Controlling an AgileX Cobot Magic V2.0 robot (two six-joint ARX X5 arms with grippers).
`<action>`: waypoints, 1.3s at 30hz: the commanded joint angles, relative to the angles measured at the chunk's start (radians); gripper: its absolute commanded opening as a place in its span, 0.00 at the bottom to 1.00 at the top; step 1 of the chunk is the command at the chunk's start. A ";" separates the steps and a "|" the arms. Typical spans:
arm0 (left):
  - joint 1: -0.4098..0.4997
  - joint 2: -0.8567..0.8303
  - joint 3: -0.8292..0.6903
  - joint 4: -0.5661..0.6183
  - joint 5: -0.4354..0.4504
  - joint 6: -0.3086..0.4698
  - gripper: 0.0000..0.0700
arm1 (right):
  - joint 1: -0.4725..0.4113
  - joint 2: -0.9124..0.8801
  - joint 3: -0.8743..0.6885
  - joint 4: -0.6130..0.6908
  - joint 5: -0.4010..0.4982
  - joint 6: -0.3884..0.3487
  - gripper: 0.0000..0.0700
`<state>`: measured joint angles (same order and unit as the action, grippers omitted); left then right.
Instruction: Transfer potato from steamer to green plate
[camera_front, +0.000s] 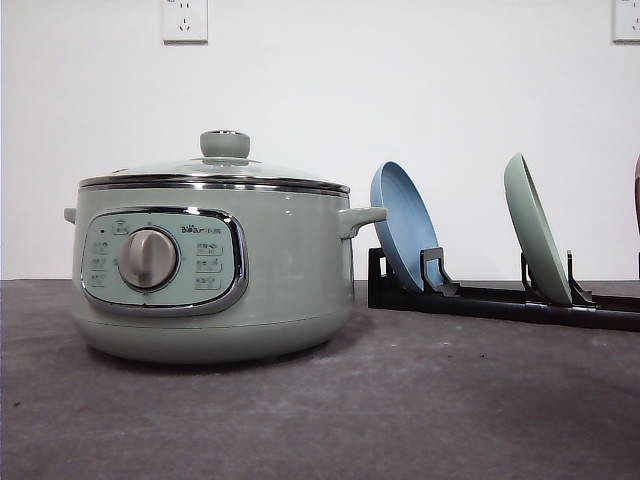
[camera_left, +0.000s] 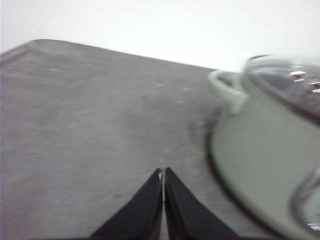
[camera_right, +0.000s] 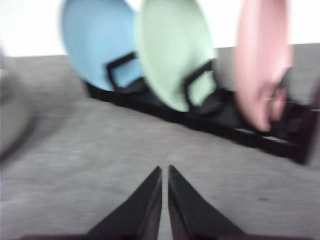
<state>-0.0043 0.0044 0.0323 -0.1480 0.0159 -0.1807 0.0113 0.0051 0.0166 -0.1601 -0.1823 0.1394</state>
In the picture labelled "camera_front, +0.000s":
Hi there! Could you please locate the glass pot lid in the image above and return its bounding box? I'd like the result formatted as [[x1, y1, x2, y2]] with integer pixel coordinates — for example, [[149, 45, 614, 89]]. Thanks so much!
[[78, 130, 351, 197]]

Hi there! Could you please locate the green plate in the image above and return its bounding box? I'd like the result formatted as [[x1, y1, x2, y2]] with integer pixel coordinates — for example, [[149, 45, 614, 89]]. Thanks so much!
[[504, 152, 572, 307]]

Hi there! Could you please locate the blue plate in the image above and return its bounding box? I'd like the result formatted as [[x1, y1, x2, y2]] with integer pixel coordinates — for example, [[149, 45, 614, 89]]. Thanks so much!
[[370, 161, 441, 292]]

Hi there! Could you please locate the green electric steamer pot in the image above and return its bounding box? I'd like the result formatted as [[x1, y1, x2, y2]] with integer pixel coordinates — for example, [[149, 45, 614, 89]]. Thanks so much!
[[63, 131, 388, 363]]

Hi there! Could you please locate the black plate rack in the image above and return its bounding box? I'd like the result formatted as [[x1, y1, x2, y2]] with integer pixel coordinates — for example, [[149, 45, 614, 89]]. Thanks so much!
[[369, 247, 640, 331]]

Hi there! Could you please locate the pink plate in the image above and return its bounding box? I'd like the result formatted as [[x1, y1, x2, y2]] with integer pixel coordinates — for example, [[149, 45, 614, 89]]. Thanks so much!
[[634, 153, 640, 233]]

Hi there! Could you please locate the left white wall socket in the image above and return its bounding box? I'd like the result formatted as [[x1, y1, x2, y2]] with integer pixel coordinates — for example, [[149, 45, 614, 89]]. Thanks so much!
[[161, 0, 209, 47]]

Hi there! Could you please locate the white wall socket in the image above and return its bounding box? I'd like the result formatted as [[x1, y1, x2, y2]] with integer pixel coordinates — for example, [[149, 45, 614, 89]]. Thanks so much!
[[608, 0, 640, 48], [161, 0, 209, 47]]

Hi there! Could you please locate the right white wall socket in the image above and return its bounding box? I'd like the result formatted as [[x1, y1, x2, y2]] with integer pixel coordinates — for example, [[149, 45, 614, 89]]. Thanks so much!
[[608, 0, 640, 48]]

